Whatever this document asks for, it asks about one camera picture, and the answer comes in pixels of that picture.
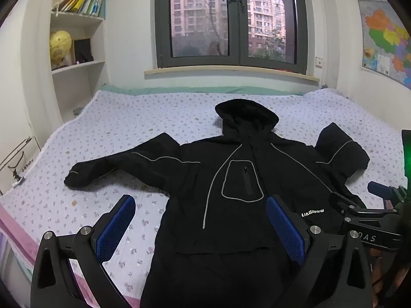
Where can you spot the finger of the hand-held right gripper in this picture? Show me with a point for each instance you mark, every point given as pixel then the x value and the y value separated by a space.
pixel 383 188
pixel 362 211

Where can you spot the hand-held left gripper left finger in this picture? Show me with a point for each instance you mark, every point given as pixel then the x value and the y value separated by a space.
pixel 115 227

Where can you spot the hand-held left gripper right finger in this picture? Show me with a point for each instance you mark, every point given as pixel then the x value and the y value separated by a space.
pixel 289 231

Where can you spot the black hooded jacket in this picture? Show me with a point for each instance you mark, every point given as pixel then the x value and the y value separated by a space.
pixel 231 192

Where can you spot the floral quilted bed cover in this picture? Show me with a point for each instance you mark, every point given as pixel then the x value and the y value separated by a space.
pixel 135 122

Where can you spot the white paper bag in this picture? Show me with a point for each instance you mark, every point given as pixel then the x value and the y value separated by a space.
pixel 17 163

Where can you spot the floral bed sheet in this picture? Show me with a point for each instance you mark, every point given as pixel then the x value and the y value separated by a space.
pixel 199 90

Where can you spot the wooden window sill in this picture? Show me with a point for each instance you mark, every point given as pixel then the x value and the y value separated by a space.
pixel 231 73

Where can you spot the white bookshelf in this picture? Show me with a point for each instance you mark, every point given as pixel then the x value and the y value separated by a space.
pixel 80 45

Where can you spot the yellow globe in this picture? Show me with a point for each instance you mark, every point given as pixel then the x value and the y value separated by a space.
pixel 59 48

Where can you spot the dark framed window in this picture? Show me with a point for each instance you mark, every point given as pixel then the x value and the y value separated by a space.
pixel 231 19

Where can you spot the colourful wall map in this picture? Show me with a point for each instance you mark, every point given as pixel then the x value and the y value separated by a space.
pixel 385 38

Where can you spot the white wall socket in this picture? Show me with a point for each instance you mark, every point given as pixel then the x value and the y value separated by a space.
pixel 319 61

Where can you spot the black picture frame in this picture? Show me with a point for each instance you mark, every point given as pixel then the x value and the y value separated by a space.
pixel 82 50

